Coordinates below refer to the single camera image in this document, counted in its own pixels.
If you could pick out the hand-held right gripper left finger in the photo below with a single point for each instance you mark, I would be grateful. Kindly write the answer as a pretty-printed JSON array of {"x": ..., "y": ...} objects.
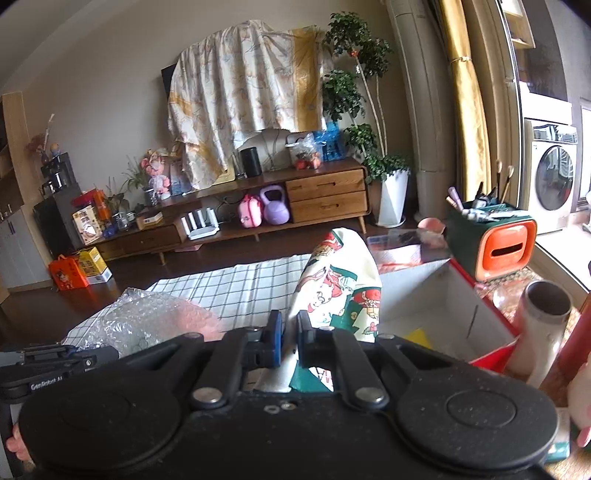
[{"x": 275, "y": 339}]

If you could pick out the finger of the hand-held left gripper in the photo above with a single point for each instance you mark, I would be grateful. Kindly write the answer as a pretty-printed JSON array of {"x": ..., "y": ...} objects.
[{"x": 94, "y": 354}]

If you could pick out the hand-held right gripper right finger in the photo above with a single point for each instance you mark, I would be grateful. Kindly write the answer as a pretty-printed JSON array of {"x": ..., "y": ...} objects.
[{"x": 302, "y": 341}]

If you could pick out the clear bubble wrap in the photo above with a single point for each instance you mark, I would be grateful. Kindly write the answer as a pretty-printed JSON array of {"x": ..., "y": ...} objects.
[{"x": 134, "y": 323}]

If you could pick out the cartoon printed white cloth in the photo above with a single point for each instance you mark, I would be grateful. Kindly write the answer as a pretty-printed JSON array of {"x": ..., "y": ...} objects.
[{"x": 341, "y": 286}]

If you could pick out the yellow pouch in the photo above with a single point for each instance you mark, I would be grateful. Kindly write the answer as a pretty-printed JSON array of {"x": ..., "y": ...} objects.
[{"x": 420, "y": 338}]

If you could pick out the red cardboard box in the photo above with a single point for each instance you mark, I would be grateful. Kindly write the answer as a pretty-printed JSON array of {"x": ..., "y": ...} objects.
[{"x": 415, "y": 295}]

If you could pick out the person's left hand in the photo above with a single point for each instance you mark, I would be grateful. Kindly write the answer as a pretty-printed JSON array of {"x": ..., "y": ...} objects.
[{"x": 18, "y": 443}]

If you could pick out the orange gift bag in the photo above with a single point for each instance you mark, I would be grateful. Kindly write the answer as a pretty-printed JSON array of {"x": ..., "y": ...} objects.
[{"x": 67, "y": 274}]

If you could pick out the yellow carton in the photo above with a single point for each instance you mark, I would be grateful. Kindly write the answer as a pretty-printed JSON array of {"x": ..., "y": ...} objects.
[{"x": 93, "y": 265}]

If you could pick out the purple kettlebell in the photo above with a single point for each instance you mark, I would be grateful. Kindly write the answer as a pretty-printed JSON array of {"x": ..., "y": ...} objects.
[{"x": 275, "y": 211}]

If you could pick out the pink kettlebell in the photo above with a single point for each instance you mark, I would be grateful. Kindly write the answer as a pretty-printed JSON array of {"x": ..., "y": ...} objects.
[{"x": 250, "y": 212}]

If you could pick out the yellow and white printed box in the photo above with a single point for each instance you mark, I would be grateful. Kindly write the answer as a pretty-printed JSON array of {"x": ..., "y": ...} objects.
[{"x": 87, "y": 225}]

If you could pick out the white router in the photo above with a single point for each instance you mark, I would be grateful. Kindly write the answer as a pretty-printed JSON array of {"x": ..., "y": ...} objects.
[{"x": 199, "y": 225}]

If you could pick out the black water dispenser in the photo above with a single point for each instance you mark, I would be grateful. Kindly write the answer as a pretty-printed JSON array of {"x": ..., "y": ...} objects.
[{"x": 55, "y": 217}]

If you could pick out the small brown cardboard box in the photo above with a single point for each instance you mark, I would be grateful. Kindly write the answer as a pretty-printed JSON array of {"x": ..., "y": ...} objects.
[{"x": 148, "y": 220}]

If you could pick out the wooden television stand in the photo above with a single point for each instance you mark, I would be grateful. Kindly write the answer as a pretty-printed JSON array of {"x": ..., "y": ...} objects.
[{"x": 328, "y": 189}]

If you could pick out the pink cup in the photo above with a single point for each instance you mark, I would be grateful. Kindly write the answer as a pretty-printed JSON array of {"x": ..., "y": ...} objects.
[{"x": 431, "y": 226}]

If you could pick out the small potted plant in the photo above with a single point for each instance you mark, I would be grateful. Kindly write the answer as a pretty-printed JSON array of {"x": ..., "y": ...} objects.
[{"x": 136, "y": 180}]

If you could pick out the black cylinder speaker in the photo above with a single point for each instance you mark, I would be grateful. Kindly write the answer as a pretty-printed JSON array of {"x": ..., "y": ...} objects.
[{"x": 250, "y": 161}]

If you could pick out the clear bag of snacks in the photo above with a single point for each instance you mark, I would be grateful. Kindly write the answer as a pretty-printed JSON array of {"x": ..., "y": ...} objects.
[{"x": 303, "y": 152}]

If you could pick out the pink plush doll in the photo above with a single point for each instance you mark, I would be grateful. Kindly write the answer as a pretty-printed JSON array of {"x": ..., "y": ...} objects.
[{"x": 156, "y": 174}]

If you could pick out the blue packet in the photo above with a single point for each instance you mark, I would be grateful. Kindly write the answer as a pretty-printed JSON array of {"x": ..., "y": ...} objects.
[{"x": 331, "y": 143}]

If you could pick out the vase with dried flowers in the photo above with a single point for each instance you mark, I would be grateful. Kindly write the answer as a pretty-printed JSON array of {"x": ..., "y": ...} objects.
[{"x": 44, "y": 141}]

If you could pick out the orange and green storage box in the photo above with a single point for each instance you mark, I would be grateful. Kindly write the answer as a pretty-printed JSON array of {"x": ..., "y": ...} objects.
[{"x": 503, "y": 249}]

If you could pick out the bunch of makeup brushes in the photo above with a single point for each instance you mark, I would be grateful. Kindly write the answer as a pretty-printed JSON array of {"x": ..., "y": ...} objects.
[{"x": 485, "y": 203}]

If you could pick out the steel tumbler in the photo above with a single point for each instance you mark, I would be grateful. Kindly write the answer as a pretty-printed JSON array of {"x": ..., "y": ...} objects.
[{"x": 535, "y": 341}]

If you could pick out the potted tree in white pot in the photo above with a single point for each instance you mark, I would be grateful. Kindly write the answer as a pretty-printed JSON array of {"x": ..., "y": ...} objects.
[{"x": 346, "y": 87}]

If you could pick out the cream and yellow draped sheet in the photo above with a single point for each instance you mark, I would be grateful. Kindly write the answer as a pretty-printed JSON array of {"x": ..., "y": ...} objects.
[{"x": 240, "y": 83}]

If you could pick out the teal box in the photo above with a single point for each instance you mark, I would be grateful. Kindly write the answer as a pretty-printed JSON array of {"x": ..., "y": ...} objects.
[{"x": 561, "y": 438}]

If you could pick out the beige tower air conditioner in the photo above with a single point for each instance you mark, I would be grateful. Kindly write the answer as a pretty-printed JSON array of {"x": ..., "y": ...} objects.
[{"x": 429, "y": 92}]

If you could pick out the television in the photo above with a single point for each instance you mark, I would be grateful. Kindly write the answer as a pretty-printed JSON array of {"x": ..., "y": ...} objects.
[{"x": 168, "y": 81}]

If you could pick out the white bunny plush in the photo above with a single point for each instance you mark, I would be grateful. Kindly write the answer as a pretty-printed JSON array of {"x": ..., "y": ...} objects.
[{"x": 582, "y": 401}]

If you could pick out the white washing machine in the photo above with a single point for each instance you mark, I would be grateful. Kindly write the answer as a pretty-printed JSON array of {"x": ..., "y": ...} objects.
[{"x": 551, "y": 180}]

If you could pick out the yellow curtain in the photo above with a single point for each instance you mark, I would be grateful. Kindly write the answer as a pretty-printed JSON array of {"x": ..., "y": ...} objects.
[{"x": 466, "y": 92}]

